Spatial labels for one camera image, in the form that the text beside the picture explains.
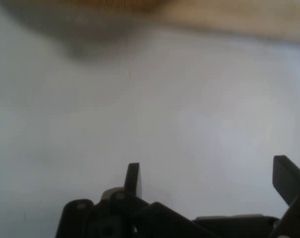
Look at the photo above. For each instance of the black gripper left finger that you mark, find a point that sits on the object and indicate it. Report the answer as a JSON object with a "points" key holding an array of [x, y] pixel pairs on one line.
{"points": [[132, 181]]}

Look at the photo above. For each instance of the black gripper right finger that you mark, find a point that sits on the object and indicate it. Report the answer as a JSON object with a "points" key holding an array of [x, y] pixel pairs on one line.
{"points": [[286, 178]]}

